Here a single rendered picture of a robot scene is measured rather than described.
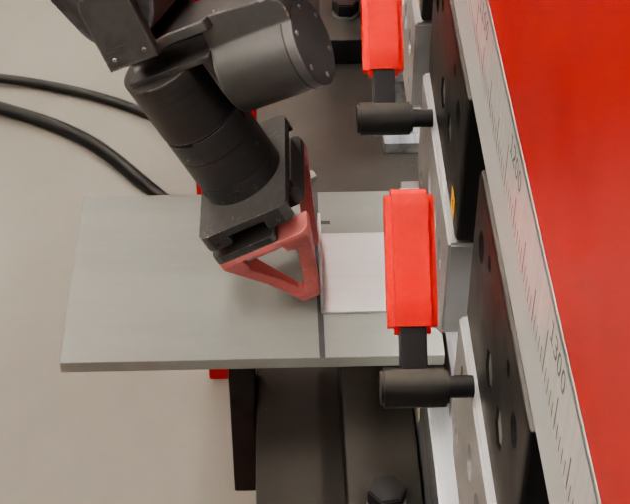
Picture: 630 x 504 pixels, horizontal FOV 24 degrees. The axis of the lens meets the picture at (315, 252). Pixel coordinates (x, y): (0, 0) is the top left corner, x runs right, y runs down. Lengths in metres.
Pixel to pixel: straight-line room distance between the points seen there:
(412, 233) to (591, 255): 0.24
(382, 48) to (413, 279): 0.19
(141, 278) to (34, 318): 1.46
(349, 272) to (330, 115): 0.39
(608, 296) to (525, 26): 0.15
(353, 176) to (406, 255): 0.71
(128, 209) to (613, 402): 0.76
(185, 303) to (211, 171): 0.12
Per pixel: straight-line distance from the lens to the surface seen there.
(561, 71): 0.46
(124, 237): 1.10
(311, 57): 0.90
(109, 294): 1.05
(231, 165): 0.95
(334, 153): 1.37
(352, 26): 1.50
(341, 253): 1.07
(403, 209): 0.64
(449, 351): 1.00
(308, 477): 1.09
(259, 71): 0.89
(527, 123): 0.52
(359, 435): 1.07
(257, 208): 0.95
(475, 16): 0.65
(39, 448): 2.31
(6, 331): 2.50
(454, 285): 0.74
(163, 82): 0.92
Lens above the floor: 1.71
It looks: 41 degrees down
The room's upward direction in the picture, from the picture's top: straight up
